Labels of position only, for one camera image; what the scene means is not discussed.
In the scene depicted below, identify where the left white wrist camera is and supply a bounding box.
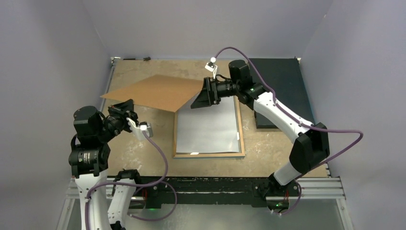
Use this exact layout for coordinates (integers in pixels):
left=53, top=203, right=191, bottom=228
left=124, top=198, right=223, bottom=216
left=127, top=118, right=153, bottom=141

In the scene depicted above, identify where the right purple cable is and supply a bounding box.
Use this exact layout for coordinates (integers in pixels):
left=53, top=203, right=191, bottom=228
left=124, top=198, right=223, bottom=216
left=214, top=46, right=364, bottom=217

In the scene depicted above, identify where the aluminium rail frame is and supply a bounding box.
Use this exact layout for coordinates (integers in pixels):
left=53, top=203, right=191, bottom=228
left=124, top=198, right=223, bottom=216
left=68, top=60, right=344, bottom=216

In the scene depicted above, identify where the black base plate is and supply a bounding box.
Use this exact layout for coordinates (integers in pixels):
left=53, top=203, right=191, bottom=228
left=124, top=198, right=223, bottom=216
left=112, top=176, right=300, bottom=210

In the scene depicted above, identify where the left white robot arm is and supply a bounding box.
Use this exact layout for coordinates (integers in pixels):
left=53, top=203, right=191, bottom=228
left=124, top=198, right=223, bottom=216
left=68, top=99, right=143, bottom=230

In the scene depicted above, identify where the dark blue foam pad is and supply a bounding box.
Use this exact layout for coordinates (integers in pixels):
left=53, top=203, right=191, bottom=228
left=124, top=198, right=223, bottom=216
left=251, top=57, right=315, bottom=123

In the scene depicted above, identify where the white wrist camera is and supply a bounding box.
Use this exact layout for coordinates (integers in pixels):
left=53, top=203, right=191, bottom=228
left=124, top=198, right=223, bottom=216
left=127, top=118, right=153, bottom=141
left=204, top=57, right=218, bottom=79

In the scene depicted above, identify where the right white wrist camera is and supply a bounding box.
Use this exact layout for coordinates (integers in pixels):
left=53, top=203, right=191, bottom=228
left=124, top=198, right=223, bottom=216
left=204, top=57, right=218, bottom=79

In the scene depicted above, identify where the brown cardboard backing board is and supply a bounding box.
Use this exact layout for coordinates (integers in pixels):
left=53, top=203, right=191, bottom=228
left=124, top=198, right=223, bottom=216
left=101, top=75, right=203, bottom=112

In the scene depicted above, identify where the purple cable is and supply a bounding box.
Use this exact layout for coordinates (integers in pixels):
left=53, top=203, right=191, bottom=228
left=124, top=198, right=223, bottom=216
left=214, top=46, right=364, bottom=217
left=84, top=130, right=178, bottom=230

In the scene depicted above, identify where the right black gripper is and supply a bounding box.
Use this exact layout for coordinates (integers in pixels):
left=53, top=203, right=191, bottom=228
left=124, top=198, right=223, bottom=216
left=192, top=77, right=241, bottom=109

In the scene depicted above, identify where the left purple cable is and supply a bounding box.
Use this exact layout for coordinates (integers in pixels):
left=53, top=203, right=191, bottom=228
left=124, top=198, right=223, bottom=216
left=84, top=130, right=178, bottom=230

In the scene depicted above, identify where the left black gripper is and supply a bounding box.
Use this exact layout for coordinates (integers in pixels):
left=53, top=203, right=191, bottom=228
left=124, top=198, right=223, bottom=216
left=97, top=98, right=139, bottom=141

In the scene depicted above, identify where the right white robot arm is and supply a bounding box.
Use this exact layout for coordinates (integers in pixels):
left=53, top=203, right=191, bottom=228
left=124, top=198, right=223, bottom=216
left=191, top=57, right=330, bottom=195

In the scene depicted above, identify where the blue wooden picture frame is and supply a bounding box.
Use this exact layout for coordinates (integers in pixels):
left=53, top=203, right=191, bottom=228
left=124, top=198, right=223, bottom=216
left=172, top=95, right=246, bottom=159

